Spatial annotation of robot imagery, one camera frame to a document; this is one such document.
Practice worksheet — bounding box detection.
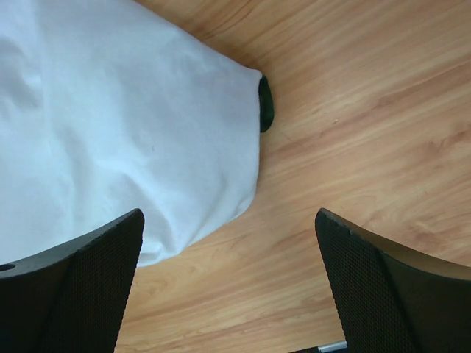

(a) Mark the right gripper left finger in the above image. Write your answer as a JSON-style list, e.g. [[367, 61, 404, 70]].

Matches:
[[1, 209, 144, 352]]

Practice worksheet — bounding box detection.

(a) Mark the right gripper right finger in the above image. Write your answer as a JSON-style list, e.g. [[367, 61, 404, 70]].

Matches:
[[315, 208, 470, 352]]

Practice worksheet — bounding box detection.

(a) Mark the white green raglan t-shirt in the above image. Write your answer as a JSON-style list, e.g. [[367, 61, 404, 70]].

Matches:
[[1, 1, 266, 266]]

